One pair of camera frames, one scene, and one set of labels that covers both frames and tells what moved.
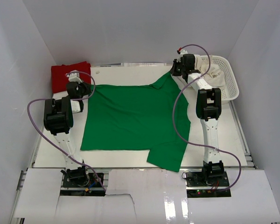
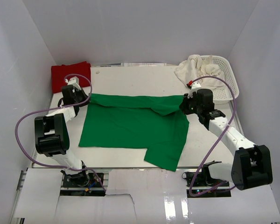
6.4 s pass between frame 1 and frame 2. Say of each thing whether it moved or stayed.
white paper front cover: stayed
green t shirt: moved
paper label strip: stayed
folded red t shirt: stayed
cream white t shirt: stayed
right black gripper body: moved
